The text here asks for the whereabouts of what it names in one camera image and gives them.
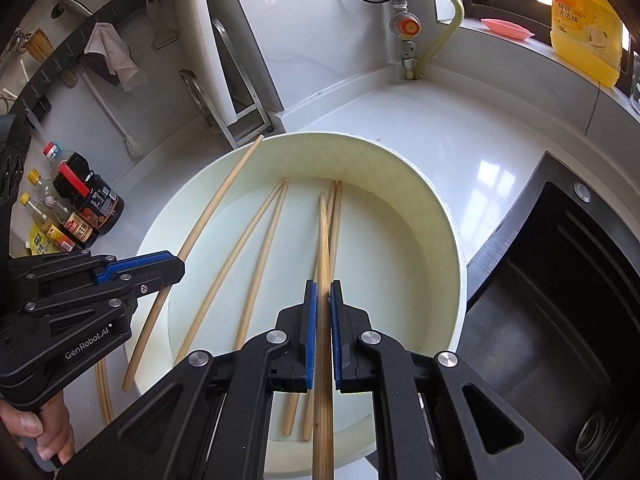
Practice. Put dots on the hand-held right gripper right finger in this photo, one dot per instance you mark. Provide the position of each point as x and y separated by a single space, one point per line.
336 335

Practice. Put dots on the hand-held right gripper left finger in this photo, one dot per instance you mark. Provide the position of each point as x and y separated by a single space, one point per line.
312 335

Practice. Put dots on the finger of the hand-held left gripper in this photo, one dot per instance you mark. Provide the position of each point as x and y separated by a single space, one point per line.
160 277
135 265

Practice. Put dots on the long wooden chopstick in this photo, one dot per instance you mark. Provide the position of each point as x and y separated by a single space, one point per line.
291 415
107 402
240 255
321 250
265 255
328 255
337 210
100 390
220 200

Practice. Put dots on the cream round bowl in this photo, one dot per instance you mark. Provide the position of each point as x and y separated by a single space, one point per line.
400 240

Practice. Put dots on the person's left hand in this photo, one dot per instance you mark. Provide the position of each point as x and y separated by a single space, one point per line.
50 425

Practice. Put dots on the clear yellow-capped sauce bottle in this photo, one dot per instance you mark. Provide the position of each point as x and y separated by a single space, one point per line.
75 225

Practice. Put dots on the large dark soy sauce bottle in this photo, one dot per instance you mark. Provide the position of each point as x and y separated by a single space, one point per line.
95 205

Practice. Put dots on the small amber vinegar bottle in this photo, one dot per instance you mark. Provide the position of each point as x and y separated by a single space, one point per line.
55 235

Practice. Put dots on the yellow seasoning pouch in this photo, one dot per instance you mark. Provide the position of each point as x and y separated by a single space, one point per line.
40 245

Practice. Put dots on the metal cutting board rack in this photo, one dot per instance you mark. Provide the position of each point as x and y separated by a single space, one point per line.
245 125

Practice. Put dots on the pink hanging cloth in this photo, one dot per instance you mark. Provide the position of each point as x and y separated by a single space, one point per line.
117 55

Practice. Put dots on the black kitchen sink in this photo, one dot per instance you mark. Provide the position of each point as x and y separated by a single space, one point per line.
550 310

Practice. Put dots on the hanging metal scraper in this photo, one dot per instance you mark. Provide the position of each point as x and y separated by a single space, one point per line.
165 40

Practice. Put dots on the bamboo pot brush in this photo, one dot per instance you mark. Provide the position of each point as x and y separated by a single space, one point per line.
39 44

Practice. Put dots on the white cutting board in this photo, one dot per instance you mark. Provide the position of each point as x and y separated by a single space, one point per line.
260 35

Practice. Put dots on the hanging metal ladle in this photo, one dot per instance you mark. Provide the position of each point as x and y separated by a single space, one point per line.
75 7

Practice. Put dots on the sink drain strainer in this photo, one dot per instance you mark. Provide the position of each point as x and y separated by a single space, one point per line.
597 435

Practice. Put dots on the round metal sink cap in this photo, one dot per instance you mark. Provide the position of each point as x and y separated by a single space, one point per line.
581 192

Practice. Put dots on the gas valve with orange knob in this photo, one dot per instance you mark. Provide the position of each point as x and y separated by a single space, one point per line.
410 27

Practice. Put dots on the pink soap dish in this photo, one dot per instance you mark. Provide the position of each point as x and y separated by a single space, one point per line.
507 30

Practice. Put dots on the yellow detergent bottle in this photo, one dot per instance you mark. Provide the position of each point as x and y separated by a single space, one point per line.
585 35

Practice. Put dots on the glass jar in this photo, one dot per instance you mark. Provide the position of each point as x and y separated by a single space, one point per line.
636 80

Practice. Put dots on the black wall hook rail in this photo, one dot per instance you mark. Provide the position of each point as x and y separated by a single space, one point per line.
50 67

